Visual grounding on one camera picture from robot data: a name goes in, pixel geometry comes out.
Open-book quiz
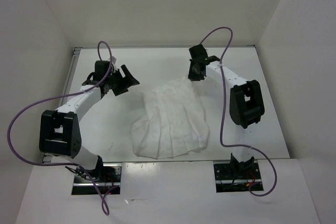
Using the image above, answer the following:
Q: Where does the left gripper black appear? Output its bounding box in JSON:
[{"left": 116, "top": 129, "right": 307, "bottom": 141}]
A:
[{"left": 106, "top": 65, "right": 140, "bottom": 96}]

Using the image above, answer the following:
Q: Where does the white pleated skirt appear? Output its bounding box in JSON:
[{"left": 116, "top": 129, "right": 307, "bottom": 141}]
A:
[{"left": 132, "top": 77, "right": 209, "bottom": 159}]

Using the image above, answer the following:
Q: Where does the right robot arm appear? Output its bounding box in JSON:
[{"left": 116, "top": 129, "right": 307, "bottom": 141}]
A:
[{"left": 188, "top": 56, "right": 265, "bottom": 178}]

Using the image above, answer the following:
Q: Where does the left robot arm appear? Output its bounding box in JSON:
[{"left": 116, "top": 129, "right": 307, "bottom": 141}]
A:
[{"left": 39, "top": 60, "right": 140, "bottom": 182}]

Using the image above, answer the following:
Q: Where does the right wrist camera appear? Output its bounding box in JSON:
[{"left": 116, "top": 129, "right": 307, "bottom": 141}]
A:
[{"left": 188, "top": 44, "right": 220, "bottom": 66}]

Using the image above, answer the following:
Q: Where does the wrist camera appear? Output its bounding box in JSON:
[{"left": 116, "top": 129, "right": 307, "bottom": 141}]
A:
[
  {"left": 188, "top": 44, "right": 220, "bottom": 66},
  {"left": 82, "top": 57, "right": 116, "bottom": 86}
]

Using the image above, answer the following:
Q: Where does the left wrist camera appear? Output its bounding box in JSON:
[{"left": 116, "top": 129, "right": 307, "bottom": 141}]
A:
[{"left": 82, "top": 57, "right": 116, "bottom": 86}]

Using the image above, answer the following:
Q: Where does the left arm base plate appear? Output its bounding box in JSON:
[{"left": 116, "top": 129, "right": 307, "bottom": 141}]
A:
[{"left": 68, "top": 163, "right": 122, "bottom": 196}]

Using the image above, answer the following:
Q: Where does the aluminium table frame rail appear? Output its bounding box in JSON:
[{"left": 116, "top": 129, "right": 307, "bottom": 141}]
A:
[{"left": 39, "top": 47, "right": 82, "bottom": 159}]

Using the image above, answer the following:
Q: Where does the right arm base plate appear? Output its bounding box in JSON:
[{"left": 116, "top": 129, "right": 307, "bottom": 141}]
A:
[{"left": 213, "top": 162, "right": 264, "bottom": 193}]

